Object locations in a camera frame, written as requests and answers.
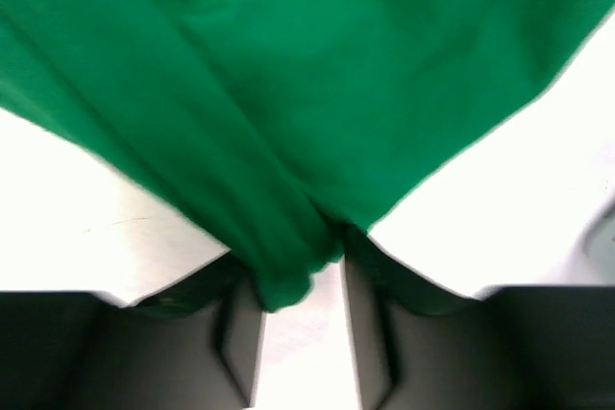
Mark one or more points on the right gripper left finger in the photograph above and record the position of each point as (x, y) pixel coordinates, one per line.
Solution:
(193, 345)

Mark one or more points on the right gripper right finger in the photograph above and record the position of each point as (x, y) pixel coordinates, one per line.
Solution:
(418, 346)

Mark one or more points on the green t shirt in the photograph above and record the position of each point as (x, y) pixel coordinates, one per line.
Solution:
(272, 124)

